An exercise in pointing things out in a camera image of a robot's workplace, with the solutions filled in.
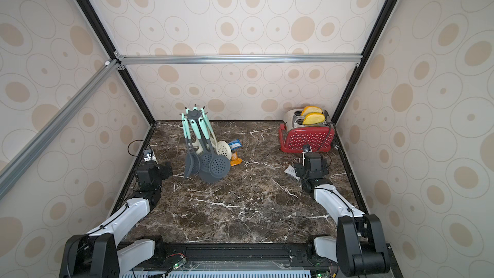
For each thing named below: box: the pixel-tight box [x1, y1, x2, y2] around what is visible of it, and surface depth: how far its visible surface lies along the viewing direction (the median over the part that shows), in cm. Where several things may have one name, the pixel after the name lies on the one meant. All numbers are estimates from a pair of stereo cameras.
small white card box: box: [284, 164, 301, 181], surface depth 99 cm
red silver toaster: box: [279, 108, 336, 154], surface depth 99 cm
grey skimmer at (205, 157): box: [190, 119, 213, 173], surface depth 87 cm
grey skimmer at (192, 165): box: [181, 113, 201, 179], surface depth 81 cm
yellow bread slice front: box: [302, 112, 325, 125], surface depth 96 cm
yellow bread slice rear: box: [301, 105, 323, 117], surface depth 99 cm
